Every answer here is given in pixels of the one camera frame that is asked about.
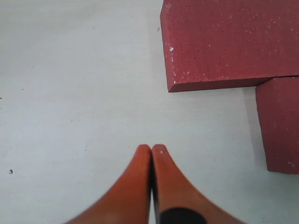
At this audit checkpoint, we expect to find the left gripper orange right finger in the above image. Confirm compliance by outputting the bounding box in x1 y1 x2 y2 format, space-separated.
152 144 231 224

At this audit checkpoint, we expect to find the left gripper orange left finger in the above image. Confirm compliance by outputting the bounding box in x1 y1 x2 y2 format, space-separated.
67 144 152 224

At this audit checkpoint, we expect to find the red brick front row left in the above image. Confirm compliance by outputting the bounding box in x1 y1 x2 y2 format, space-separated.
160 0 299 92

